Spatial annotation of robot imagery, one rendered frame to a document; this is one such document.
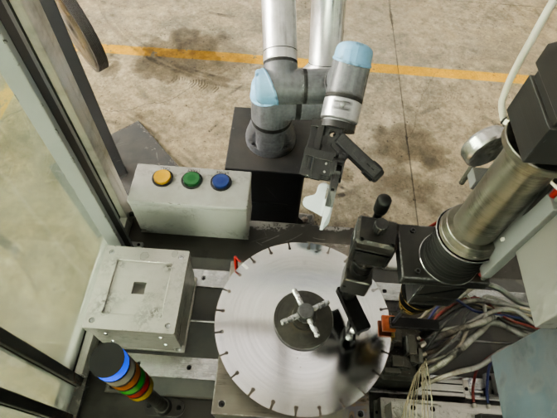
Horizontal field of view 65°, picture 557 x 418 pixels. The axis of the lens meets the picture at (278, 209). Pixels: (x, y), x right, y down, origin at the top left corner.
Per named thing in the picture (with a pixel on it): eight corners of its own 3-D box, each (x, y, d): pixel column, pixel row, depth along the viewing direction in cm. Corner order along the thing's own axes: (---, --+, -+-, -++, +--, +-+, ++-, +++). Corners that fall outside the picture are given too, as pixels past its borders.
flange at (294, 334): (316, 284, 86) (317, 278, 84) (343, 335, 81) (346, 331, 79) (263, 305, 83) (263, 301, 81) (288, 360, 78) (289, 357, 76)
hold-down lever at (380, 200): (365, 232, 56) (388, 235, 55) (370, 189, 58) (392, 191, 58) (365, 253, 63) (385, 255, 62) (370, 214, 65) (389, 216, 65)
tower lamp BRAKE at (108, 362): (91, 381, 58) (84, 376, 56) (101, 347, 60) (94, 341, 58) (125, 383, 58) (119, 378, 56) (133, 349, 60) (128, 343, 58)
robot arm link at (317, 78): (302, 75, 101) (308, 60, 90) (350, 74, 101) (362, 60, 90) (302, 109, 101) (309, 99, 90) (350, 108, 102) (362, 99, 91)
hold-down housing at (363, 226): (334, 294, 71) (358, 235, 54) (338, 268, 74) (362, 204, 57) (368, 301, 71) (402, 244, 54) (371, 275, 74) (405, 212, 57)
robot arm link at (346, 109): (360, 109, 89) (363, 100, 81) (355, 131, 89) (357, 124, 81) (324, 102, 90) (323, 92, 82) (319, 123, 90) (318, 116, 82)
